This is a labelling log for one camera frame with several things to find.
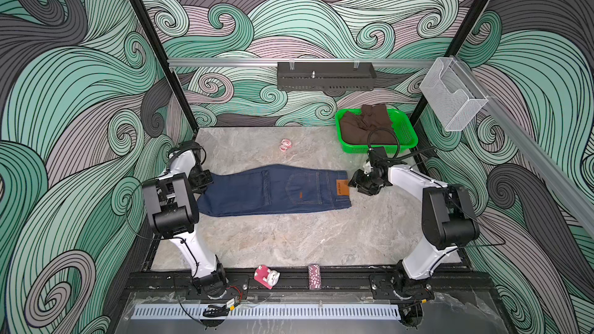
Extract clear plastic wall bin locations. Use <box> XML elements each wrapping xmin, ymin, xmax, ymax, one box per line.
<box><xmin>420</xmin><ymin>57</ymin><xmax>488</xmax><ymax>132</ymax></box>

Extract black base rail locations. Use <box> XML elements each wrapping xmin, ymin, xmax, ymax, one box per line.
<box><xmin>125</xmin><ymin>265</ymin><xmax>493</xmax><ymax>303</ymax></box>

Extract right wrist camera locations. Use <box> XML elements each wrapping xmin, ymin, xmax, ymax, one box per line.
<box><xmin>363</xmin><ymin>146</ymin><xmax>388</xmax><ymax>174</ymax></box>

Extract brown folded trousers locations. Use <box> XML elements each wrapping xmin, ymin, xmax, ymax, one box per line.
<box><xmin>339</xmin><ymin>105</ymin><xmax>397</xmax><ymax>145</ymax></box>

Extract horizontal aluminium back rail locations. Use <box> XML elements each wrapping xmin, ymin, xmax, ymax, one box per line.
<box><xmin>168</xmin><ymin>57</ymin><xmax>435</xmax><ymax>69</ymax></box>

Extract small pink white toy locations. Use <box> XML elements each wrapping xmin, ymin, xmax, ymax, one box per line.
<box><xmin>279</xmin><ymin>139</ymin><xmax>292</xmax><ymax>152</ymax></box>

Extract right aluminium side rail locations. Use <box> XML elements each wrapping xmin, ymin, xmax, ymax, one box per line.
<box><xmin>458</xmin><ymin>60</ymin><xmax>593</xmax><ymax>234</ymax></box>

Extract black perforated wall shelf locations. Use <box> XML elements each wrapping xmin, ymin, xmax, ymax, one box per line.
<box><xmin>277</xmin><ymin>61</ymin><xmax>377</xmax><ymax>96</ymax></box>

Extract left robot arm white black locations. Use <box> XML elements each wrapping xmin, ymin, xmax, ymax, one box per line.
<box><xmin>141</xmin><ymin>141</ymin><xmax>227</xmax><ymax>297</ymax></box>

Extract white slotted cable duct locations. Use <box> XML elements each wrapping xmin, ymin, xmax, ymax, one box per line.
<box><xmin>131</xmin><ymin>303</ymin><xmax>401</xmax><ymax>321</ymax></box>

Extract red black wire bundle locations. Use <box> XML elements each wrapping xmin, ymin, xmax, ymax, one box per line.
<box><xmin>202</xmin><ymin>285</ymin><xmax>244</xmax><ymax>319</ymax></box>

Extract pink dotted cylinder block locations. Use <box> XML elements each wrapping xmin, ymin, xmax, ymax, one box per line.
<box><xmin>308</xmin><ymin>264</ymin><xmax>322</xmax><ymax>290</ymax></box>

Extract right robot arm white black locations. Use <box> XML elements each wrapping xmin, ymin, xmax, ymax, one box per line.
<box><xmin>349</xmin><ymin>128</ymin><xmax>480</xmax><ymax>301</ymax></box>

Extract pink white clip object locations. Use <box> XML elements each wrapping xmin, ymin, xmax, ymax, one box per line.
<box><xmin>254</xmin><ymin>264</ymin><xmax>280</xmax><ymax>289</ymax></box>

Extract dark blue denim trousers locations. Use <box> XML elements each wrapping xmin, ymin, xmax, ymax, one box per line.
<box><xmin>197</xmin><ymin>164</ymin><xmax>351</xmax><ymax>217</ymax></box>

